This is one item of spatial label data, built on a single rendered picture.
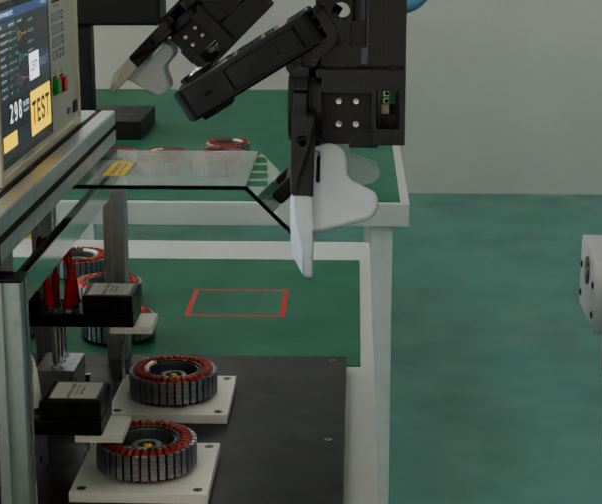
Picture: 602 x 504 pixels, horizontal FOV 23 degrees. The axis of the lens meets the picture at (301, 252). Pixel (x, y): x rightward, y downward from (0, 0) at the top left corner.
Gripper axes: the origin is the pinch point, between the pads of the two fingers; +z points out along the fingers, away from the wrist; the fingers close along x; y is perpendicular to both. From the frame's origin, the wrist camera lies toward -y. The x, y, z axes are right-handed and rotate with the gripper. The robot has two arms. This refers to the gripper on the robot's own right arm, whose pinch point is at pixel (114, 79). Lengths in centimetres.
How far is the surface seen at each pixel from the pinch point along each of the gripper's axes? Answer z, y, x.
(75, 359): 30.8, 20.9, 4.5
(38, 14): -0.8, -10.9, -7.8
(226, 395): 20.0, 37.7, 3.3
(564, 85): -42, 137, 512
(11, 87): 3.7, -6.4, -22.4
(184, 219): 40, 28, 137
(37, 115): 7.0, -3.1, -10.7
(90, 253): 42, 16, 78
